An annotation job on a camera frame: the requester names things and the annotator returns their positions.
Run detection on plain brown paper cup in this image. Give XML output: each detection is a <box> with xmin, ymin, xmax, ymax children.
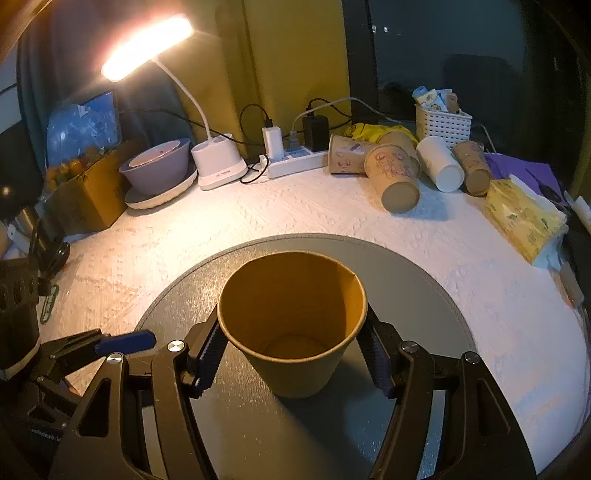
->
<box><xmin>216</xmin><ymin>251</ymin><xmax>369</xmax><ymax>399</ymax></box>

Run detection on white paper cup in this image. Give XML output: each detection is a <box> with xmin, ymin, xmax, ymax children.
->
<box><xmin>417</xmin><ymin>136</ymin><xmax>465</xmax><ymax>193</ymax></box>

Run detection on flowered paper cup right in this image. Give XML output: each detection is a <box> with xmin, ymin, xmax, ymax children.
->
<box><xmin>452</xmin><ymin>140</ymin><xmax>493</xmax><ymax>196</ymax></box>

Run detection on flowered paper cup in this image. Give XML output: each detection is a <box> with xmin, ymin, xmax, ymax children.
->
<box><xmin>452</xmin><ymin>140</ymin><xmax>493</xmax><ymax>196</ymax></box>
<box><xmin>329</xmin><ymin>135</ymin><xmax>376</xmax><ymax>175</ymax></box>
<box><xmin>365</xmin><ymin>144</ymin><xmax>420</xmax><ymax>213</ymax></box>

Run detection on flowered paper cup front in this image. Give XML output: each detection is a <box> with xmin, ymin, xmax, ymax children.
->
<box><xmin>365</xmin><ymin>144</ymin><xmax>420</xmax><ymax>213</ymax></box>

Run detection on plain brown cup behind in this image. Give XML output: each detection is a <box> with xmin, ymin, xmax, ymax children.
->
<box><xmin>379</xmin><ymin>130</ymin><xmax>422</xmax><ymax>178</ymax></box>

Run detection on flowered paper cup back left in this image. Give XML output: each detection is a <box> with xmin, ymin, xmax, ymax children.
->
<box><xmin>329</xmin><ymin>135</ymin><xmax>376</xmax><ymax>175</ymax></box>

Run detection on cardboard box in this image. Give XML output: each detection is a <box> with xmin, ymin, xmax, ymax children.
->
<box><xmin>45</xmin><ymin>138</ymin><xmax>147</xmax><ymax>236</ymax></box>

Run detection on round grey placemat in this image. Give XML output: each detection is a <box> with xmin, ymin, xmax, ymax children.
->
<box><xmin>140</xmin><ymin>235</ymin><xmax>474</xmax><ymax>479</ymax></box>

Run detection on white plate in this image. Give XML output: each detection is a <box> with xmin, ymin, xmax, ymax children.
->
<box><xmin>124</xmin><ymin>163</ymin><xmax>197</xmax><ymax>210</ymax></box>

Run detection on purple bowl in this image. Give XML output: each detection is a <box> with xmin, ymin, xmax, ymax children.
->
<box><xmin>119</xmin><ymin>138</ymin><xmax>190</xmax><ymax>195</ymax></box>

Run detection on pink inner bowl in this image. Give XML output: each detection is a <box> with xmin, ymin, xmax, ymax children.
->
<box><xmin>129</xmin><ymin>140</ymin><xmax>180</xmax><ymax>168</ymax></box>

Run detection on plastic bag of fruit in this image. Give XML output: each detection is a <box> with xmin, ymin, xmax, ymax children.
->
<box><xmin>45</xmin><ymin>103</ymin><xmax>120</xmax><ymax>191</ymax></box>

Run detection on white desk lamp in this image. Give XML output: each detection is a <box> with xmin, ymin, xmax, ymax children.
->
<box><xmin>101</xmin><ymin>14</ymin><xmax>247</xmax><ymax>191</ymax></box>

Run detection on yellow tissue pack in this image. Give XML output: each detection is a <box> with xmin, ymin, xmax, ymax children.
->
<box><xmin>484</xmin><ymin>174</ymin><xmax>568</xmax><ymax>270</ymax></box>

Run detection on black scissors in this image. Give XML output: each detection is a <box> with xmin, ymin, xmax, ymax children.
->
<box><xmin>528</xmin><ymin>171</ymin><xmax>563</xmax><ymax>205</ymax></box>

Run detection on white power strip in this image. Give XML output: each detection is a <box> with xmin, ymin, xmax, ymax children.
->
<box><xmin>266</xmin><ymin>146</ymin><xmax>329</xmax><ymax>179</ymax></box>

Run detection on white charger plug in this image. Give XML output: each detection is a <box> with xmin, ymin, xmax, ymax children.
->
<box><xmin>262</xmin><ymin>126</ymin><xmax>284</xmax><ymax>162</ymax></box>

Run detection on purple cloth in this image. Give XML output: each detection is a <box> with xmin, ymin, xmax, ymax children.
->
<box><xmin>485</xmin><ymin>153</ymin><xmax>567</xmax><ymax>206</ymax></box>

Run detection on teal curtain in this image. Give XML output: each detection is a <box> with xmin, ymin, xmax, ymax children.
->
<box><xmin>16</xmin><ymin>1</ymin><xmax>195</xmax><ymax>166</ymax></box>

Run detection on black charger plug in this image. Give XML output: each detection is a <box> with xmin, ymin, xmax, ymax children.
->
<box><xmin>303</xmin><ymin>114</ymin><xmax>331</xmax><ymax>152</ymax></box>

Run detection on white plastic basket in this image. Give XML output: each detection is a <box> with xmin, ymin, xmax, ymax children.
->
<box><xmin>416</xmin><ymin>105</ymin><xmax>473</xmax><ymax>147</ymax></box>

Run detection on yellow curtain left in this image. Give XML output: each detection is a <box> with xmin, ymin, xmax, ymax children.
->
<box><xmin>160</xmin><ymin>1</ymin><xmax>349</xmax><ymax>158</ymax></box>

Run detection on yellow cloth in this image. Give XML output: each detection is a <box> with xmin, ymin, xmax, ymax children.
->
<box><xmin>345</xmin><ymin>123</ymin><xmax>418</xmax><ymax>145</ymax></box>

